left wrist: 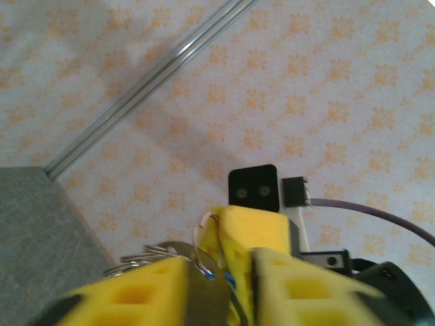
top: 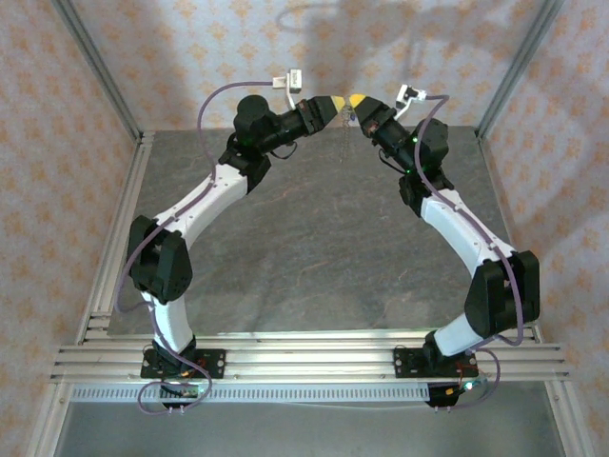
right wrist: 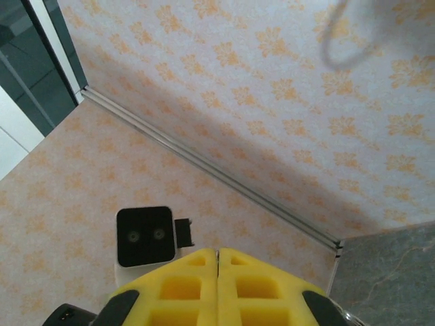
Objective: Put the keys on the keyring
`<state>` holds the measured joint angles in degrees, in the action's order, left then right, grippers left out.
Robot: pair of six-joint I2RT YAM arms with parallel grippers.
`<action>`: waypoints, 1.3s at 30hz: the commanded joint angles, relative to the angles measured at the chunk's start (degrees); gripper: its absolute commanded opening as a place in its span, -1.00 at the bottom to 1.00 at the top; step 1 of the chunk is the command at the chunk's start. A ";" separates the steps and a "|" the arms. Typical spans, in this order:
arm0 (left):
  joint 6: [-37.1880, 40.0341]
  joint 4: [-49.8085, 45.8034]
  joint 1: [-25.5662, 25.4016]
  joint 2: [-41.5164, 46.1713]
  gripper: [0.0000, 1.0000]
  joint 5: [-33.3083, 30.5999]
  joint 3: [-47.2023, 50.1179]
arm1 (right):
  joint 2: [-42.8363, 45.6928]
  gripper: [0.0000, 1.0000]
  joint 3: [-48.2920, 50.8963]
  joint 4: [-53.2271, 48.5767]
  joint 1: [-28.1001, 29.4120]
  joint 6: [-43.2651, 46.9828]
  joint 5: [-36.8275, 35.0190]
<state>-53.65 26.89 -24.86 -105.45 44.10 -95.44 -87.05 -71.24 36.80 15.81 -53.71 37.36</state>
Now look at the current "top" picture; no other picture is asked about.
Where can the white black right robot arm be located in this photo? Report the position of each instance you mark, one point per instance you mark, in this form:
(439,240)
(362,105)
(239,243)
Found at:
(452,224)

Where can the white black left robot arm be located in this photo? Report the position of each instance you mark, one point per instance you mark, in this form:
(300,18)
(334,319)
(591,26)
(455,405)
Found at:
(204,200)

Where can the small circuit board green LED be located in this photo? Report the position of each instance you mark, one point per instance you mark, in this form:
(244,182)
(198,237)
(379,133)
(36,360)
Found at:
(449,391)
(190,391)

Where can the aluminium frame post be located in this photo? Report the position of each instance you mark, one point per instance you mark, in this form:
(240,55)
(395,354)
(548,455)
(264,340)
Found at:
(518,66)
(100,66)

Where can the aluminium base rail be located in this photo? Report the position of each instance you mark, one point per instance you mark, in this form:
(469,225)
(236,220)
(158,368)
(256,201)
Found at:
(309,362)

